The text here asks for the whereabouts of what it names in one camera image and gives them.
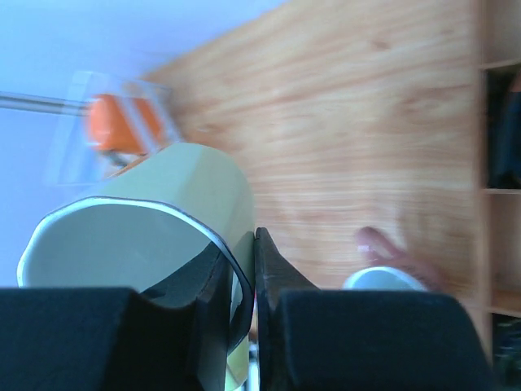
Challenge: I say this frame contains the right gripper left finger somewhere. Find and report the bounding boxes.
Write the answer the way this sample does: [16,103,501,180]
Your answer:
[1,244,228,390]

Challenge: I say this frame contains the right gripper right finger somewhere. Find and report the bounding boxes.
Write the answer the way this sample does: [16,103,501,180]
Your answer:
[254,228,495,390]

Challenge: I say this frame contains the orange mug black handle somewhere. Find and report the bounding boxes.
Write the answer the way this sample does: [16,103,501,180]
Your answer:
[85,94,169,155]

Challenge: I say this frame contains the small pink mug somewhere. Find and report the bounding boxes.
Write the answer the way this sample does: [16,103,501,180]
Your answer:
[343,226,444,292]

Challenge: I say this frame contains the wooden compartment tray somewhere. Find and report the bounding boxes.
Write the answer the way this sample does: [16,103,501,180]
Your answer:
[478,1,520,390]

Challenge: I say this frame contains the white wire dish rack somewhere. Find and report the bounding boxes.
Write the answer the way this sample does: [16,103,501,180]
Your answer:
[1,72,184,185]

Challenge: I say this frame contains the light green mug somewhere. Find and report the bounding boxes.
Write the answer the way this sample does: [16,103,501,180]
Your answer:
[16,143,255,390]

